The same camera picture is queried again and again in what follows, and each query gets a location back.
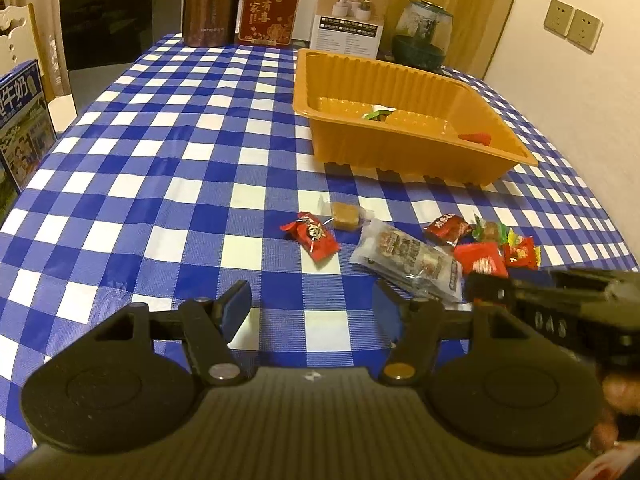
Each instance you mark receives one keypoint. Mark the glass jar with green base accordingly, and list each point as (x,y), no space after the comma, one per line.
(422,30)

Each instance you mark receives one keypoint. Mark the blue milk carton box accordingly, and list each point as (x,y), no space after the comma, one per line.
(20,125)

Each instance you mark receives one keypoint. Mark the blue white checkered tablecloth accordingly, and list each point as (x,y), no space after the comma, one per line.
(150,160)

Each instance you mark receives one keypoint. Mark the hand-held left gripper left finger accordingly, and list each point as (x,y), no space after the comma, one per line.
(235,312)

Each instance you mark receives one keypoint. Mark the dark red snack packet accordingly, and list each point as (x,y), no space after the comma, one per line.
(447,227)

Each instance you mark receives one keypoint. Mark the green brown candy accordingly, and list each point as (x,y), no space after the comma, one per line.
(490,231)

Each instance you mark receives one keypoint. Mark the red packet with white print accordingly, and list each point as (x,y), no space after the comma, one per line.
(480,259)

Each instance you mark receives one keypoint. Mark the orange plastic tray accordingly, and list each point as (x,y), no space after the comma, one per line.
(350,135)

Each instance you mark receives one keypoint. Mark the red gold tin box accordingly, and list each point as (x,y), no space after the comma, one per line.
(270,10)

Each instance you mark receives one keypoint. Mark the white curtain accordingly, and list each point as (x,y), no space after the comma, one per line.
(56,60)

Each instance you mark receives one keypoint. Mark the plain red snack packet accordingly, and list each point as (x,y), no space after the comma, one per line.
(475,137)

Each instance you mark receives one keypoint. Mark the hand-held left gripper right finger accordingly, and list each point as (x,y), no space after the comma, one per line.
(387,312)

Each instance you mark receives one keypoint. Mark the beige wall socket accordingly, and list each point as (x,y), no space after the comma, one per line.
(585,30)
(559,17)

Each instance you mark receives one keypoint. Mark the white cardboard product box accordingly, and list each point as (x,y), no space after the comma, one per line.
(345,30)

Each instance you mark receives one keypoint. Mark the red candy packet gold emblem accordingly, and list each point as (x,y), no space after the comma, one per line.
(312,235)

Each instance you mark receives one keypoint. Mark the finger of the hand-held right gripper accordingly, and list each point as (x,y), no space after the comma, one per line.
(600,276)
(487,289)

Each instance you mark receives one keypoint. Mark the red yellow snack packet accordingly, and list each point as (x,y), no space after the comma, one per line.
(520,252)

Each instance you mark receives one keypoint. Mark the brown metal canister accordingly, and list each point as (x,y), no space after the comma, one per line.
(210,10)

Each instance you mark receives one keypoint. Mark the white chair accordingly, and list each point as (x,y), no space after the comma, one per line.
(15,25)

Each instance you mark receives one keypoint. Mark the person's right hand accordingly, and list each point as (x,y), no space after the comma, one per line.
(617,394)

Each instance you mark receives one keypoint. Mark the large clear biscuit packet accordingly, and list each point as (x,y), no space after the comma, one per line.
(405,255)

